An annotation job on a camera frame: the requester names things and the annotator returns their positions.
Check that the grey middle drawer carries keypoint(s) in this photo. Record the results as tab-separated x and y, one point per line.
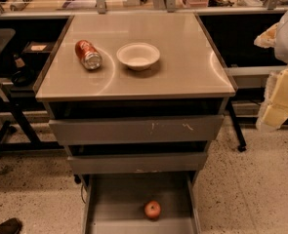
138	163

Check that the white paper bowl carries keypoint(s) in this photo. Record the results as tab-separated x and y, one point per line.
138	56

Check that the black power strip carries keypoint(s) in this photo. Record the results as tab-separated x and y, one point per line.
19	5

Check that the red soda can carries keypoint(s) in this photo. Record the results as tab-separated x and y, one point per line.
88	55

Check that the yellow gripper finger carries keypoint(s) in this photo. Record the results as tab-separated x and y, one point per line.
267	38
274	109

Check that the grey drawer cabinet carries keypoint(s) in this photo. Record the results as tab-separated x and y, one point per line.
136	99

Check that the grey open bottom drawer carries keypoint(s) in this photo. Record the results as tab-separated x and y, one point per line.
115	204

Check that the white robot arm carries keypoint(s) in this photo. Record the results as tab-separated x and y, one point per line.
281	41

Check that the black shoe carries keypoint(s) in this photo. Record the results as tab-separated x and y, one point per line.
10	226

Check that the black table leg with caster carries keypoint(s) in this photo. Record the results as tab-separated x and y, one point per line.
242	143

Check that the grey top drawer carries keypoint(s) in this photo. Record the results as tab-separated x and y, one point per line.
136	130

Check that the red apple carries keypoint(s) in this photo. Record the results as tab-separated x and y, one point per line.
152	209

